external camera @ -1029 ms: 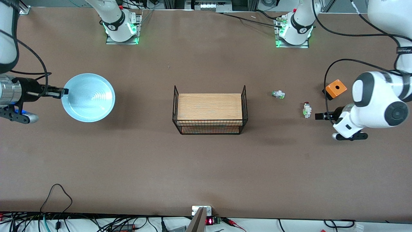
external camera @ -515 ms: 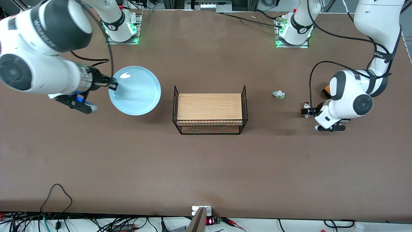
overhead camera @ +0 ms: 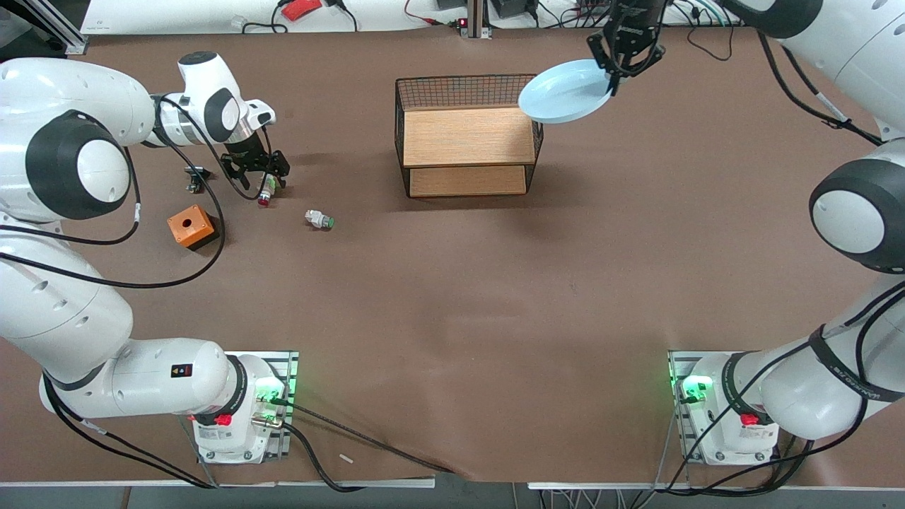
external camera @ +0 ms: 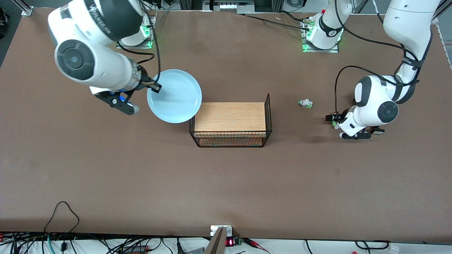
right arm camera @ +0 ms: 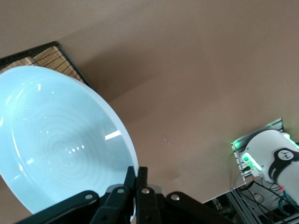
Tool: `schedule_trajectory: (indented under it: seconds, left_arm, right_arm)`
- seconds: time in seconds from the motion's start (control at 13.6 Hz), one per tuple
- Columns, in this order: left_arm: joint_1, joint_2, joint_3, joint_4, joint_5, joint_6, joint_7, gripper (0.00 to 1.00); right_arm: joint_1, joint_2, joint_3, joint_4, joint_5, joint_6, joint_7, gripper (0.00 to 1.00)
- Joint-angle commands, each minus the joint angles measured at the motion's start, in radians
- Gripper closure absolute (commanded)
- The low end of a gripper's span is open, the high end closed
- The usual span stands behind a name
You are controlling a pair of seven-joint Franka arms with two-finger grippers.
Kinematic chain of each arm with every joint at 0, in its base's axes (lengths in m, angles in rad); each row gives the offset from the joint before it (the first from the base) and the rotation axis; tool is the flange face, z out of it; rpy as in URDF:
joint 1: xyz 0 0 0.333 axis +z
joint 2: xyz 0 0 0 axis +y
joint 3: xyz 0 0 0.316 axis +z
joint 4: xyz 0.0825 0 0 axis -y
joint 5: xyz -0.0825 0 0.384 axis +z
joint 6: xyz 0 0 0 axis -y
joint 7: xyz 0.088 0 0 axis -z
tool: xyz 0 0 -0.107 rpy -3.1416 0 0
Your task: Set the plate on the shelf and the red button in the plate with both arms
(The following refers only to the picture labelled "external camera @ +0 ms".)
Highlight light blue round plate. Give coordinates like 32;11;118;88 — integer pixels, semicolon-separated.
147;69;203;124

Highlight white lit control device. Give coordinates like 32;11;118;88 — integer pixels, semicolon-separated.
203;0;255;14

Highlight red clip test leads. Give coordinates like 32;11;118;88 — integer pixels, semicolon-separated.
244;238;270;254

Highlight black power adapter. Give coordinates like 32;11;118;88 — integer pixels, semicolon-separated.
121;245;148;254

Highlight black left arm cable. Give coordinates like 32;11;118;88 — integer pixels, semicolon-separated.
334;0;421;115

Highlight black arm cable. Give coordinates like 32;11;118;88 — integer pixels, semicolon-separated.
118;0;162;85
334;0;421;115

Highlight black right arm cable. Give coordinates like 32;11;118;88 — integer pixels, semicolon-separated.
118;0;162;85

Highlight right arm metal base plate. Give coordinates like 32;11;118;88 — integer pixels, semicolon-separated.
117;14;156;49

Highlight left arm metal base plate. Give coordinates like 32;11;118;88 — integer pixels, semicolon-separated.
301;16;340;53

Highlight black wire rack wooden shelf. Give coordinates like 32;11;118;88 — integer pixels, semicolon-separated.
189;93;273;148

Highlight black cable across table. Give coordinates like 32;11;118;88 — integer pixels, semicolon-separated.
237;12;313;30

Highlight aluminium frame profile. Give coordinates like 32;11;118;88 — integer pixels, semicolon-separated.
11;0;34;17
431;0;452;24

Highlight black looped cable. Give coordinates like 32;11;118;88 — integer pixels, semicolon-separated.
44;201;80;242

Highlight silver camera mount bracket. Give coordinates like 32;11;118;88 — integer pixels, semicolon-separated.
210;225;233;237

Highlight grey camera mount bar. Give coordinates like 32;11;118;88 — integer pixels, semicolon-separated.
204;227;227;254

